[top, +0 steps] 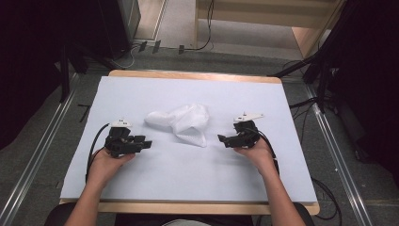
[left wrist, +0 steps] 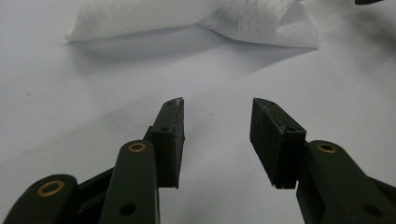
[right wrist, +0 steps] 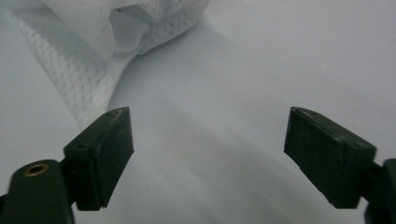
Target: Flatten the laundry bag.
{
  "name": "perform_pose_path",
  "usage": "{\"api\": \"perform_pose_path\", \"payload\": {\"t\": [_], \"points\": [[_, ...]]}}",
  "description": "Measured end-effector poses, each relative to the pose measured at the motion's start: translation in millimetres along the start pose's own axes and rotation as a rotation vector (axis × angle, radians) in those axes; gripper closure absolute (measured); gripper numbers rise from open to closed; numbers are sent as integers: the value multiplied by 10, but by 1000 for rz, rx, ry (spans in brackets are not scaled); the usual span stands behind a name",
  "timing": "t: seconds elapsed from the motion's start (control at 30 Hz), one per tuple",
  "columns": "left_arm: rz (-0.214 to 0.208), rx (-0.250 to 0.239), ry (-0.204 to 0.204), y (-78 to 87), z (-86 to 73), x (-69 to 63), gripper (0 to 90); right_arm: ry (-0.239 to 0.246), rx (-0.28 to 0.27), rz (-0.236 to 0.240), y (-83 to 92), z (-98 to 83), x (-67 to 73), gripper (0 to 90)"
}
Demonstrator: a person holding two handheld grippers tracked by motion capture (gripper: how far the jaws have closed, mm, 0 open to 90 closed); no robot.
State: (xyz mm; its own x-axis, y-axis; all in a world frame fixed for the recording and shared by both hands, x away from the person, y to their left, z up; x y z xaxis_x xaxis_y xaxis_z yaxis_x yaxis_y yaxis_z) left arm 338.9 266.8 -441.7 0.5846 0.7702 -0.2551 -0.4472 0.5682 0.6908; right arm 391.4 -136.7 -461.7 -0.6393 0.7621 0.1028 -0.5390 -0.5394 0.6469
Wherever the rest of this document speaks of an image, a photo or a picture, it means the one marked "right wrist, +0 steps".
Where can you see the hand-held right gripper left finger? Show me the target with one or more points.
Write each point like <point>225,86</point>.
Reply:
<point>102,155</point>

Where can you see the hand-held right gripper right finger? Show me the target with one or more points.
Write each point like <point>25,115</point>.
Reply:
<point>323,155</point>

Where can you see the white mesh garment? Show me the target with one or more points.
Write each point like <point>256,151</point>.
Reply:
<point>77,62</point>

